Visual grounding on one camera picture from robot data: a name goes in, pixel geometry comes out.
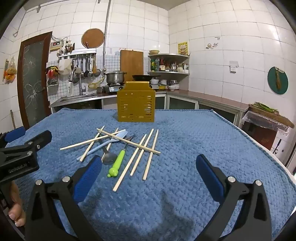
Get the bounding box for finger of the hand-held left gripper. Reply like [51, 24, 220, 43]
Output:
[0, 127, 26, 145]
[0, 130, 52, 163]

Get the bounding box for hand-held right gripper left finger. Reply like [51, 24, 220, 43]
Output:
[24, 155, 103, 241]

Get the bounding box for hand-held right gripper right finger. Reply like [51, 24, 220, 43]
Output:
[195, 154, 273, 241]

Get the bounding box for metal spoon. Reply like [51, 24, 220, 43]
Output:
[99, 139, 118, 165]

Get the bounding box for wooden chopstick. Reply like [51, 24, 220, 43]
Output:
[79, 126, 105, 162]
[96, 128, 161, 155]
[130, 128, 154, 176]
[142, 129, 160, 181]
[101, 127, 119, 161]
[60, 129, 126, 151]
[112, 134, 147, 192]

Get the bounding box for green handled fork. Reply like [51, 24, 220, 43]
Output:
[107, 136, 135, 178]

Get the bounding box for light blue plastic spoon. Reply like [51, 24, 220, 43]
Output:
[76, 130, 128, 161]

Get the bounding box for yellow perforated utensil holder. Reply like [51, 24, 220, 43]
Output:
[117, 81, 156, 122]

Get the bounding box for row of hanging kitchen utensils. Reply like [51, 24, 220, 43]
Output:
[69, 54, 101, 84]

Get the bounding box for person's left hand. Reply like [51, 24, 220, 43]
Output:
[9, 181, 26, 227]

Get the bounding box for dark wooden glass door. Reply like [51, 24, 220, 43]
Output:
[17, 31, 53, 130]

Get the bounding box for blue knitted blanket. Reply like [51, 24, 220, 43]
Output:
[5, 108, 296, 241]

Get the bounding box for steel sink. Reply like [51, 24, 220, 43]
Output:
[59, 93, 97, 102]

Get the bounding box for orange plastic bag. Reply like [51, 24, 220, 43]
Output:
[3, 58, 18, 82]

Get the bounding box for chrome faucet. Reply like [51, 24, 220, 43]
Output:
[69, 68, 86, 95]

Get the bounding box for plastic covered stand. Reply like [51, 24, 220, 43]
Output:
[242, 111, 289, 151]

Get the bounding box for white cloth bag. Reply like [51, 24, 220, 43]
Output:
[58, 59, 73, 75]

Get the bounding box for brown kitchen counter with cabinets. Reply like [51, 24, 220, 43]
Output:
[48, 89, 249, 127]

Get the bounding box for thick wooden chopping block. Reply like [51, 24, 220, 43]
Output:
[248, 103, 295, 128]

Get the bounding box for steel gas stove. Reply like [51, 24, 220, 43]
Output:
[102, 82, 126, 93]

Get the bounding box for green vegetables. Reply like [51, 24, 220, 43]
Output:
[254, 102, 279, 113]

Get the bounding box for yellow electrical box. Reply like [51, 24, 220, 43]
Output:
[50, 41, 63, 52]

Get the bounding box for metal utensil rack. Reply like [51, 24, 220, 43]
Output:
[58, 49, 97, 61]

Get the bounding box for steel cooking pot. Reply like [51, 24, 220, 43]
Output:
[103, 71, 127, 84]

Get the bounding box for stack of white bowls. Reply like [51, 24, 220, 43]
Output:
[150, 79, 179, 91]

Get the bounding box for metal corner shelf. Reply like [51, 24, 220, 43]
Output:
[147, 54, 190, 76]

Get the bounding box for black wok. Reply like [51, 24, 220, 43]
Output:
[132, 74, 162, 82]

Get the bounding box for green round board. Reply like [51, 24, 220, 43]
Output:
[268, 66, 289, 95]

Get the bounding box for wooden cutting board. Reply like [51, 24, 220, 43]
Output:
[120, 49, 144, 82]

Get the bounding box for wire basket with cloths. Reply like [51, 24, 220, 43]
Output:
[46, 66, 59, 87]

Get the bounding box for yellow hose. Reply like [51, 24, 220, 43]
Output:
[88, 77, 104, 89]

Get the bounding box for metal wall pipe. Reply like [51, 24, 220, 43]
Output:
[103, 0, 111, 70]

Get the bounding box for yellow wall picture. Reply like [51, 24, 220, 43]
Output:
[177, 41, 188, 56]

